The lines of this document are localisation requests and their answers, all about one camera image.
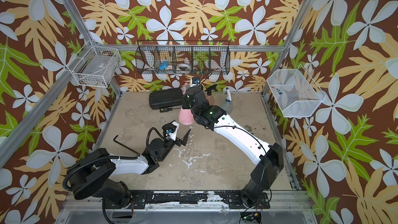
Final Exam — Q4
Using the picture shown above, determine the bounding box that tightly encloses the black spray nozzle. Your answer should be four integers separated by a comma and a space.
205, 84, 218, 96

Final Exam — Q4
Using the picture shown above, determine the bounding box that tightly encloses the pink spray bottle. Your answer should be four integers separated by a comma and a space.
178, 108, 194, 125

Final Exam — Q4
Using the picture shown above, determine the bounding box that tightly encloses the blue white spray nozzle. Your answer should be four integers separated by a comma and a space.
226, 87, 232, 102

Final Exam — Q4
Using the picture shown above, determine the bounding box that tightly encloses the clear blue spray bottle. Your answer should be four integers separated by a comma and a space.
221, 100, 233, 115

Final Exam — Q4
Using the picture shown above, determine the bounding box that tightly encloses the pink grey spray nozzle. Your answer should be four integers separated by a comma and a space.
182, 84, 190, 95

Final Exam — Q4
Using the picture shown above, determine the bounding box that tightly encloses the orange translucent spray bottle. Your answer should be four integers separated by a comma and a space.
206, 94, 215, 105

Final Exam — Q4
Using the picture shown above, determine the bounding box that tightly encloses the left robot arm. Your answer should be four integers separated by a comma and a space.
62, 121, 190, 208

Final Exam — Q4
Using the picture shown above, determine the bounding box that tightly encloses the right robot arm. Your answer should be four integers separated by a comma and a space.
182, 83, 284, 208

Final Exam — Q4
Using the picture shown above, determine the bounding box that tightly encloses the black plastic case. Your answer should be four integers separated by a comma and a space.
149, 88, 183, 110

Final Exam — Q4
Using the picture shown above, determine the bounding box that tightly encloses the black yellow screwdriver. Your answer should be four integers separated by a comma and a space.
160, 107, 180, 113

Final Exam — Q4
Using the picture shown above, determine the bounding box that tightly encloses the black hex key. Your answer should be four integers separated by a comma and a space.
113, 135, 141, 157

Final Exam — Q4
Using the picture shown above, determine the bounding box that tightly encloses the white tape roll in basket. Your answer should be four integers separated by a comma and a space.
176, 63, 191, 71

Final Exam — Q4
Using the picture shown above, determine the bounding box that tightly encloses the blue round item in basket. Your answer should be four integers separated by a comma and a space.
159, 61, 169, 70

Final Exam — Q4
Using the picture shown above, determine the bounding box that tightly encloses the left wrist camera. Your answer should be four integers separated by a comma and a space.
162, 122, 172, 140

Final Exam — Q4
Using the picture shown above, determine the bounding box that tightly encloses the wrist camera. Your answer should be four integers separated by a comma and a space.
162, 122, 172, 140
190, 76, 201, 88

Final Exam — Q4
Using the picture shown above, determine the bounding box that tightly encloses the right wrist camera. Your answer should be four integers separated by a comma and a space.
190, 76, 201, 88

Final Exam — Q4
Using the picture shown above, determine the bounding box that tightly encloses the black wire wall basket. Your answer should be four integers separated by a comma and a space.
135, 40, 231, 75

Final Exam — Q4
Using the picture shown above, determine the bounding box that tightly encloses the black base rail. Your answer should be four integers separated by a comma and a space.
130, 190, 271, 209

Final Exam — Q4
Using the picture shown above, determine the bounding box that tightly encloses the white wire basket right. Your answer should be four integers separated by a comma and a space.
267, 66, 326, 118

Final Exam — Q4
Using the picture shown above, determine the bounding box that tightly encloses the white wire basket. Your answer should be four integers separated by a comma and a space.
68, 43, 121, 88
267, 66, 326, 118

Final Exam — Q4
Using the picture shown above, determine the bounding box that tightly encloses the white wire basket left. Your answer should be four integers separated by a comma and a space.
68, 43, 121, 88

